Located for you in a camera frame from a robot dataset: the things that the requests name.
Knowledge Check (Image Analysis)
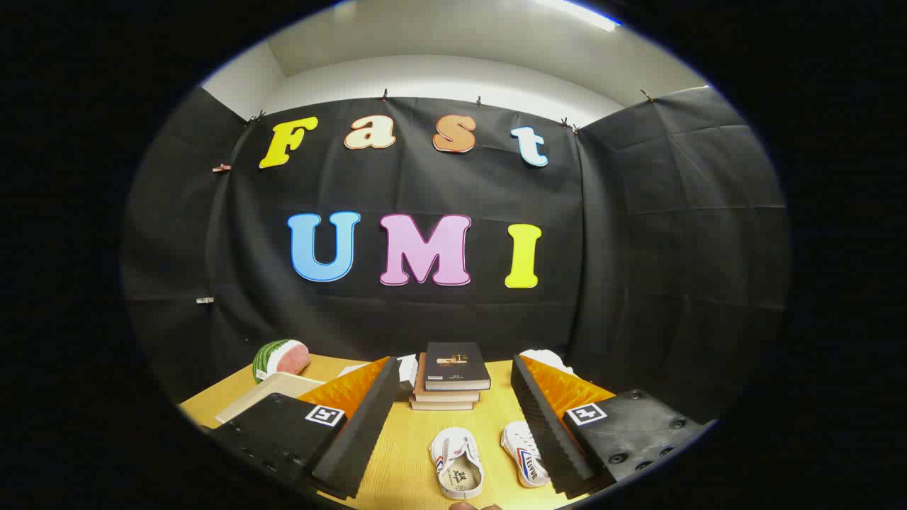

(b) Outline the watermelon slice plush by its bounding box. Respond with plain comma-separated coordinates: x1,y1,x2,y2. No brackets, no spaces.
252,339,311,384

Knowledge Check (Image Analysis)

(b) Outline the thin brown book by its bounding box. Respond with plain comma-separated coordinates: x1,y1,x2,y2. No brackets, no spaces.
409,395,476,412

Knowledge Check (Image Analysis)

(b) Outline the white plush toy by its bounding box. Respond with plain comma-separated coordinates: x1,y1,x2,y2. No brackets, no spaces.
519,348,575,376

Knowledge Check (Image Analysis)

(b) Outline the thick brown book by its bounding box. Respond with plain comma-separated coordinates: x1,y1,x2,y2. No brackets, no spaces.
413,353,483,404

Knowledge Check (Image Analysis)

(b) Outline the black backdrop cloth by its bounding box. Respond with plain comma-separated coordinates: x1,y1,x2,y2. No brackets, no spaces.
120,85,791,426

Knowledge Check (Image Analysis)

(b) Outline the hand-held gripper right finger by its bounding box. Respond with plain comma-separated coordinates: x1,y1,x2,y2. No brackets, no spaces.
510,354,713,500

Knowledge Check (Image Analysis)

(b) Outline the white portrait cover book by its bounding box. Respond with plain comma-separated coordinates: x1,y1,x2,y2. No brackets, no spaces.
339,354,420,389

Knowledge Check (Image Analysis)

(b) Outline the white striped canvas shoe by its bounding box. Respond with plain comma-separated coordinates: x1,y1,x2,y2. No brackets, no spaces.
500,421,551,489
429,426,485,501

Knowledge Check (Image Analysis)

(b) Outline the beige fabric storage box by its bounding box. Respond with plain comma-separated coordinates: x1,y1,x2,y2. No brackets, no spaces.
215,372,327,426

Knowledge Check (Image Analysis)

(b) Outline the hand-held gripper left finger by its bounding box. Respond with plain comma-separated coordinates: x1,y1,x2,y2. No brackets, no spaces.
205,356,402,501

